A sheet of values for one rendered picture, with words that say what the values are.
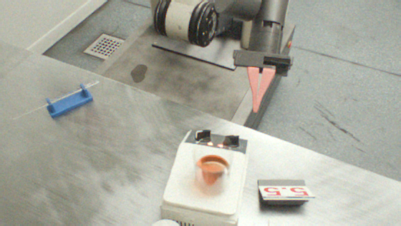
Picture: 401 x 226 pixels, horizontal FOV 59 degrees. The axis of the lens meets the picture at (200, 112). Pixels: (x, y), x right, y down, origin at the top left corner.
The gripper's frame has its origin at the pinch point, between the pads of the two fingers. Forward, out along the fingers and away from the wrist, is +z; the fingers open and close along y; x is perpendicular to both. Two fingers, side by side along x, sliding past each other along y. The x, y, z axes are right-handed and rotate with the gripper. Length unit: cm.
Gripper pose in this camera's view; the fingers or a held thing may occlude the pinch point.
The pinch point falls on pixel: (255, 107)
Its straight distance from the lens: 62.8
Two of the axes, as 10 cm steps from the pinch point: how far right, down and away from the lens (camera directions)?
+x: 1.6, 0.5, 9.9
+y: 9.8, 1.4, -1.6
